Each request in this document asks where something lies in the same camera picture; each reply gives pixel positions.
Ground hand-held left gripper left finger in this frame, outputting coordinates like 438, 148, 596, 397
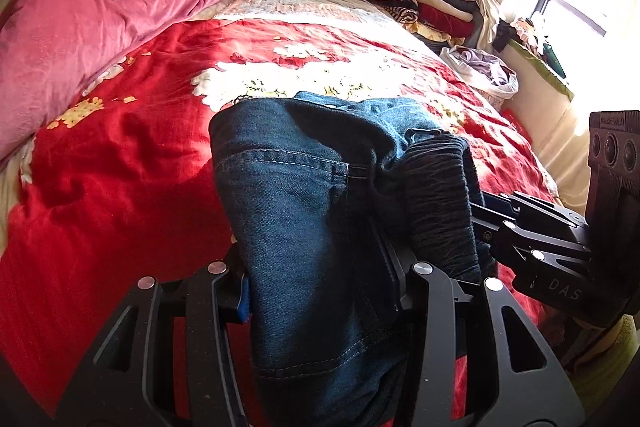
55, 259, 253, 427

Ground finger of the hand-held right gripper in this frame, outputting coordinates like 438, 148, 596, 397
479, 190, 590, 234
474, 216, 594, 274

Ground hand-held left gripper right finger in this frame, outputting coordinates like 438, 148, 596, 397
372, 227, 586, 427

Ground dark blue denim pants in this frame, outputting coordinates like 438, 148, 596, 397
209, 91, 496, 427

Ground white bag of clothes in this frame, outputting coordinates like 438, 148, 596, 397
440, 47, 520, 112

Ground green windowsill mat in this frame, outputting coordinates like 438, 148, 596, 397
505, 39, 576, 100

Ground green cloth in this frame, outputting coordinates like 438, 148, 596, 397
570, 314, 640, 408

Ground lilac cloth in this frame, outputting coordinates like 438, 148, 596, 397
457, 48, 511, 85

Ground heap of clothes on windowsill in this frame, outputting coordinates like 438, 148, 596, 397
492, 17, 568, 80

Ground red floral blanket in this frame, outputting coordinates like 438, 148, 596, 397
0, 18, 558, 423

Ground white patterned bedspread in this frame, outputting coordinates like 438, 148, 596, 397
190, 0, 441, 58

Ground pink duvet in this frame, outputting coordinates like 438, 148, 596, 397
0, 0, 248, 162

